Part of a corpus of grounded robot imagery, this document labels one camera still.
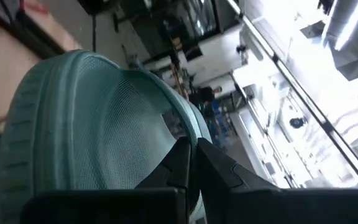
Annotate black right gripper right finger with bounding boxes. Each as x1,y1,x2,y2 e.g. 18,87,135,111
197,138,358,224

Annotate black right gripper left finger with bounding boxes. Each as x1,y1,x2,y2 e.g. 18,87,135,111
19,136,192,224

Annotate green rubber slide sandal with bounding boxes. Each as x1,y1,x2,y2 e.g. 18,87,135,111
0,49,213,224

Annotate blue storage bins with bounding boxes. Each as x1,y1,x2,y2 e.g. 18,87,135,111
209,99,229,138

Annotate person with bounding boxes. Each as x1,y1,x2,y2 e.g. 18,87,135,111
188,86,223,106

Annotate black round ceiling camera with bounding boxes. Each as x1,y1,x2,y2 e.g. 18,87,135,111
289,117,306,129

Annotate silver ceiling ventilation duct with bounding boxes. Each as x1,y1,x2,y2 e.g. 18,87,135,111
321,0,358,82

